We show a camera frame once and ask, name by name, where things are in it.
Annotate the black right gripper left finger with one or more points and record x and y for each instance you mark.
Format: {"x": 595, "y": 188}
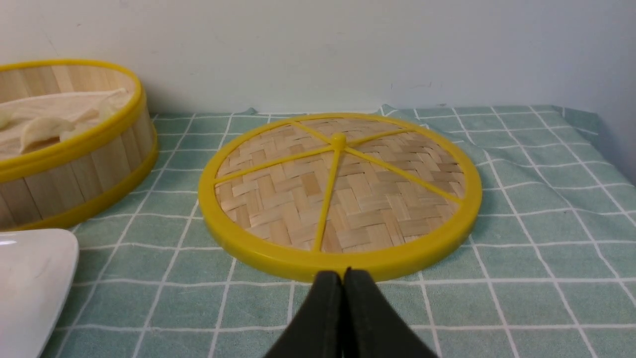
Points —
{"x": 314, "y": 330}

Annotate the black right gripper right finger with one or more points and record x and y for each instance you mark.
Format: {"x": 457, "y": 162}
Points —
{"x": 371, "y": 327}

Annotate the white ceramic plate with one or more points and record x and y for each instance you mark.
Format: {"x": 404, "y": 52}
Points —
{"x": 37, "y": 268}

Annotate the woven bamboo steamer lid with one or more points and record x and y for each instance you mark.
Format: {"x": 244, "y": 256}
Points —
{"x": 338, "y": 191}

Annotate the green checkered tablecloth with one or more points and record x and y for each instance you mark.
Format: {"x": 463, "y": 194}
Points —
{"x": 548, "y": 272}

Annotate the bamboo steamer basket yellow rims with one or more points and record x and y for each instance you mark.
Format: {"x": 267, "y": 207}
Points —
{"x": 70, "y": 182}

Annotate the cream steamer liner cloth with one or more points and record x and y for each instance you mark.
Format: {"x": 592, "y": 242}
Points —
{"x": 34, "y": 123}

